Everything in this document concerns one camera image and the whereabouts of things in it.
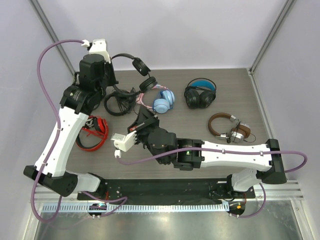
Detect black headphones with wrapped cable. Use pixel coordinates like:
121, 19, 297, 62
103, 87, 136, 117

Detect pink blue cat-ear headphones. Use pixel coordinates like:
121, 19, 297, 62
136, 84, 176, 114

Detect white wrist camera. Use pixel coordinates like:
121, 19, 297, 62
111, 131, 137, 158
81, 38, 112, 64

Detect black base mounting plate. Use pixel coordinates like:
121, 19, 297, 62
91, 178, 256, 206

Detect aluminium rail front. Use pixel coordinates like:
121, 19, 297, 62
34, 180, 304, 202

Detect black wired on-ear headphones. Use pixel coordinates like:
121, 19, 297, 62
111, 53, 158, 97

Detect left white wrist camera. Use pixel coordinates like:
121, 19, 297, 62
81, 38, 112, 64

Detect brown leather headphones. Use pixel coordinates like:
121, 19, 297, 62
207, 112, 257, 144

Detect slotted cable duct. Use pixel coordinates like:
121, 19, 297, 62
41, 203, 230, 214

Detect black blue over-ear headphones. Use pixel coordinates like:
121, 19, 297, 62
184, 77, 217, 109

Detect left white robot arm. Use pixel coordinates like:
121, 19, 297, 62
23, 53, 115, 200

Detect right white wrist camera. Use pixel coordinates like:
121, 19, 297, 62
111, 131, 137, 158

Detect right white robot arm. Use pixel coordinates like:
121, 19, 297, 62
123, 106, 287, 198

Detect red headphones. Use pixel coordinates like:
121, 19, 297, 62
75, 115, 109, 152

